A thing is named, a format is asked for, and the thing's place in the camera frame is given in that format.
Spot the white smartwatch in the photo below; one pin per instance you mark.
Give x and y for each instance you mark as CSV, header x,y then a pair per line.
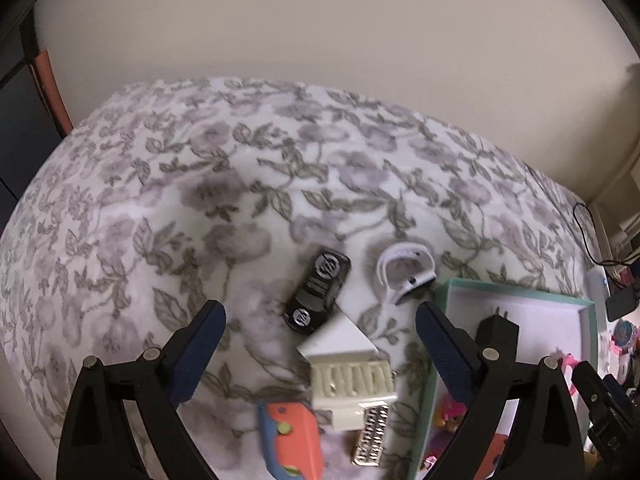
x,y
406,249

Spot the black toy car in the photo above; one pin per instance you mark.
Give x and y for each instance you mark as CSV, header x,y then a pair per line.
x,y
317,287

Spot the white square plastic case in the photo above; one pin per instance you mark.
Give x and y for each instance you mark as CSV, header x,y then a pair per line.
x,y
350,382

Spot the orange and blue toy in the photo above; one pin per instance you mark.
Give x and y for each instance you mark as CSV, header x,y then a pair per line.
x,y
295,440

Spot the orange board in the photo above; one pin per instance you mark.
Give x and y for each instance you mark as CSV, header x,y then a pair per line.
x,y
50,90

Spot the dark cabinet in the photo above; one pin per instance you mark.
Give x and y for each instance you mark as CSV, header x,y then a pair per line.
x,y
20,135

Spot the black charger cube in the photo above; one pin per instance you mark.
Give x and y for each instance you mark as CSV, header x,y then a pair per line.
x,y
495,335

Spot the white power strip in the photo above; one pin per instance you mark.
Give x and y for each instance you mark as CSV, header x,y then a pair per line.
x,y
596,285

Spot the floral blanket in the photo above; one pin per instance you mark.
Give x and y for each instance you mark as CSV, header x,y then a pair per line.
x,y
150,185

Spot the silver blue-faced wristwatch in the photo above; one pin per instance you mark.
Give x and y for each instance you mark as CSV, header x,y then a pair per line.
x,y
625,335

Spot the teal shallow cardboard box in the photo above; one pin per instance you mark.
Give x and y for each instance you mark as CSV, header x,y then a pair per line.
x,y
540,320

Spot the small pink-haired doll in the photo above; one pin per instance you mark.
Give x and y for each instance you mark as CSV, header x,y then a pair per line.
x,y
447,417

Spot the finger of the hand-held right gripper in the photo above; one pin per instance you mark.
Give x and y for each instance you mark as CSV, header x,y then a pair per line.
x,y
589,385
616,387

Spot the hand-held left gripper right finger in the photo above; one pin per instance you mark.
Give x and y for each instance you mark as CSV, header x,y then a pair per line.
x,y
445,355

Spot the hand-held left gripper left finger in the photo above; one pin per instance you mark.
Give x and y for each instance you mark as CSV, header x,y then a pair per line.
x,y
200,355

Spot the black power adapter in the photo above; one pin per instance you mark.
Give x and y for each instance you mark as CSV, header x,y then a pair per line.
x,y
620,305

